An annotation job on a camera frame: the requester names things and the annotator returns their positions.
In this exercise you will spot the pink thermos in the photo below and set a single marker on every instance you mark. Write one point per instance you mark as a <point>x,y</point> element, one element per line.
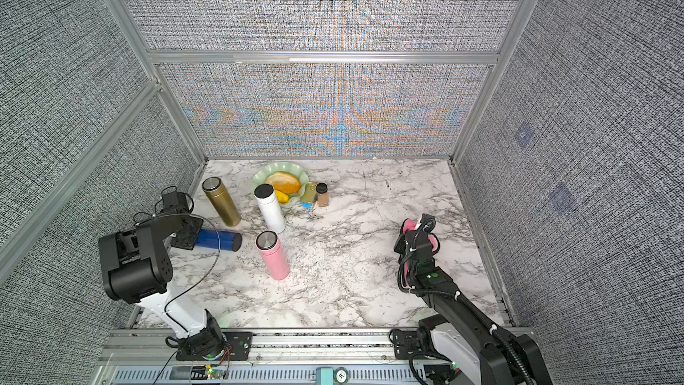
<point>272,253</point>

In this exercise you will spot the small brown spice jar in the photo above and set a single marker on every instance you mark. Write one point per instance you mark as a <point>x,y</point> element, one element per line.
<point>322,195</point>

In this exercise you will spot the pink cloth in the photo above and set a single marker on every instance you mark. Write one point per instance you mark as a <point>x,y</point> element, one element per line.
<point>409,224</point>

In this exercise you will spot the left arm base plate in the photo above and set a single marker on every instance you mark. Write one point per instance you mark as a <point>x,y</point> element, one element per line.
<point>236,346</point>

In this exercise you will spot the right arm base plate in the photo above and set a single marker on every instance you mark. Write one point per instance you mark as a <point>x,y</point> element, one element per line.
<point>412,343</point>

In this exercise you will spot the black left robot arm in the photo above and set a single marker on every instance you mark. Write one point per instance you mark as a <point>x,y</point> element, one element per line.
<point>136,268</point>

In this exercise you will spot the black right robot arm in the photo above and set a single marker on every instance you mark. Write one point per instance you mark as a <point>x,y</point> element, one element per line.
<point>459,340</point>

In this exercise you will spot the aluminium front rail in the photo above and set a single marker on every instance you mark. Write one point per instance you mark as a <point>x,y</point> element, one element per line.
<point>278,356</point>

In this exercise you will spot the green scalloped plate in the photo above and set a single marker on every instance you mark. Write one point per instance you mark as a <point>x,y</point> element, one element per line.
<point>289,167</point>

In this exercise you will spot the orange bread bun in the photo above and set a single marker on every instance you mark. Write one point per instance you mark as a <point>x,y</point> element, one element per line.
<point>284,182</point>

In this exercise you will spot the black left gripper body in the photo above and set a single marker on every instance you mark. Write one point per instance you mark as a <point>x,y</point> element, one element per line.
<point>187,239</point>

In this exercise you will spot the yellow banana toy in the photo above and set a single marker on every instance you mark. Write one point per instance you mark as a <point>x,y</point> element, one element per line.
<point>282,197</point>

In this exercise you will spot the blue thermos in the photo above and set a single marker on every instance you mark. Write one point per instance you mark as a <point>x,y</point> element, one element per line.
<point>219,240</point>

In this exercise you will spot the gold gradient thermos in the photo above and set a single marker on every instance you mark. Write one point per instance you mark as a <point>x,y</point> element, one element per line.
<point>221,200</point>

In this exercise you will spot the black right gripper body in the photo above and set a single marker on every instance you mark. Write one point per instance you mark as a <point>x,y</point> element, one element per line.
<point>402,246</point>

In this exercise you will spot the white thermos black lid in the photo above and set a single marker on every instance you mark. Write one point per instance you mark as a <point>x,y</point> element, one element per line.
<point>269,206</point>

